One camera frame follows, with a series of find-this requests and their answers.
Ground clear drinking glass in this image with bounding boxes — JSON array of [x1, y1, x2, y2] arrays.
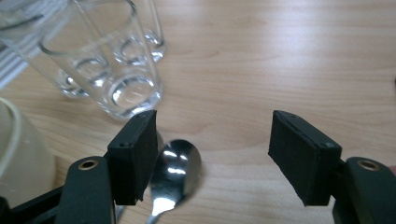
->
[[3, 0, 94, 100], [112, 0, 168, 67], [37, 0, 164, 121]]

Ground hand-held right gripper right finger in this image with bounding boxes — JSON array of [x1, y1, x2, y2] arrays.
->
[[268, 109, 343, 207]]

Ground steel spoon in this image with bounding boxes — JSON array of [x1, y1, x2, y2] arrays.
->
[[146, 138, 203, 224]]

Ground grey striped placemat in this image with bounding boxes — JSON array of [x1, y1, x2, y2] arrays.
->
[[0, 43, 35, 91]]

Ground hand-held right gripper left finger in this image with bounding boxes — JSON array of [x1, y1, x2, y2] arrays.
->
[[106, 109, 159, 206]]

